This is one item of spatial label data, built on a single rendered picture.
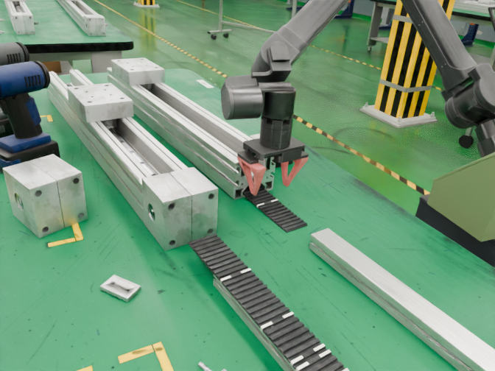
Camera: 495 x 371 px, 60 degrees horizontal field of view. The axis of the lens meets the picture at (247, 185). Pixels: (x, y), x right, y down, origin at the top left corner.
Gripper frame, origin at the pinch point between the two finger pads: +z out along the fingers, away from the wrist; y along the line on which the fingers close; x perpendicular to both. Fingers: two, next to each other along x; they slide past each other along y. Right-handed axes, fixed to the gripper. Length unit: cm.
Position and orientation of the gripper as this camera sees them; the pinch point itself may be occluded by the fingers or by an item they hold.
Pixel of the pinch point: (269, 185)
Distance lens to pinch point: 83.5
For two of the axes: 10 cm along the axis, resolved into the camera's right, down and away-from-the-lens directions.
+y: -8.4, 2.2, -5.1
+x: 5.5, 4.3, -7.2
